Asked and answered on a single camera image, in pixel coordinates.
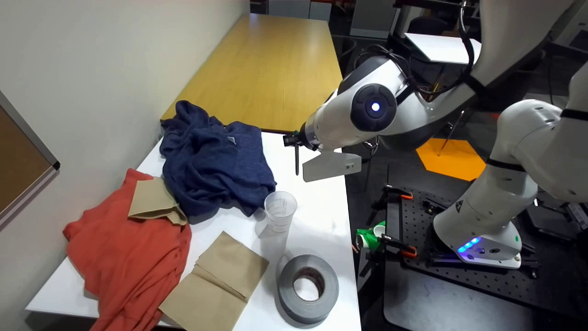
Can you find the clear plastic cup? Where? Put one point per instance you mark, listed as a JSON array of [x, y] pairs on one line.
[[279, 212]]

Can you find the grey duct tape roll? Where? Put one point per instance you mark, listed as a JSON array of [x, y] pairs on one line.
[[286, 300]]

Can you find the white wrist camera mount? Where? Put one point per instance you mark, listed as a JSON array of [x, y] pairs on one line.
[[331, 166]]

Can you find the white background table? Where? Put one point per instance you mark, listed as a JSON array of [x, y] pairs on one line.
[[441, 48]]

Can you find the grey pen with green cap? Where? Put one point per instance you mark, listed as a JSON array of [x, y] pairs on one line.
[[297, 162]]

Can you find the large brown paper bag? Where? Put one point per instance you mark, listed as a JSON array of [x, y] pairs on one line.
[[213, 285]]

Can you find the orange-red cloth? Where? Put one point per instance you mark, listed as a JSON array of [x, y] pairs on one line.
[[128, 258]]

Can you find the small brown paper bag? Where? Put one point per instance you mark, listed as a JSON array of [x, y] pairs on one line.
[[152, 202]]

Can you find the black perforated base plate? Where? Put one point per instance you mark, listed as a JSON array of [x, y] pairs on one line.
[[441, 294]]

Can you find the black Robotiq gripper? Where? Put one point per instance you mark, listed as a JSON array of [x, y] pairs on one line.
[[305, 140]]

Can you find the framed cork board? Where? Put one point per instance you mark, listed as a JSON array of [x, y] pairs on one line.
[[18, 166]]

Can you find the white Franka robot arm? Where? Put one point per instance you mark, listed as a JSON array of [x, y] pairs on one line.
[[342, 116]]

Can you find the yellow wooden table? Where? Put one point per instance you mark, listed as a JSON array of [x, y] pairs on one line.
[[275, 74]]

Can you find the navy blue cloth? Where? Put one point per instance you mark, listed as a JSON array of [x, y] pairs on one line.
[[211, 162]]

